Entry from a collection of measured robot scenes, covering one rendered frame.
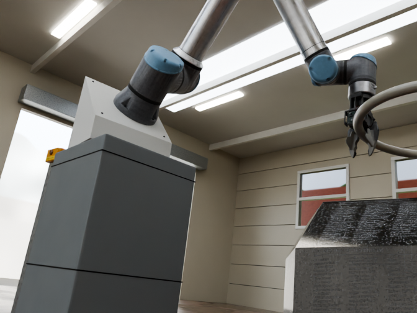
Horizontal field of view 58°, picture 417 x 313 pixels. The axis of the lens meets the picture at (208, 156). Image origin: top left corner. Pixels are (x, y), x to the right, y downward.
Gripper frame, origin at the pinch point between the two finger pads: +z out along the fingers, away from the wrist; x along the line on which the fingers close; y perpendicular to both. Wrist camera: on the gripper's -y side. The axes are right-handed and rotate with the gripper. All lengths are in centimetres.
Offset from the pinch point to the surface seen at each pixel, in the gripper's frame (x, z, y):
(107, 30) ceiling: -449, -305, -78
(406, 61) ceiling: -119, -334, -409
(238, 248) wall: -624, -76, -665
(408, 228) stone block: 4.3, 17.6, -30.6
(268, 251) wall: -524, -72, -663
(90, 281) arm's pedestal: -54, 55, 56
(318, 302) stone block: -24, 48, -20
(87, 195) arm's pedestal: -57, 31, 63
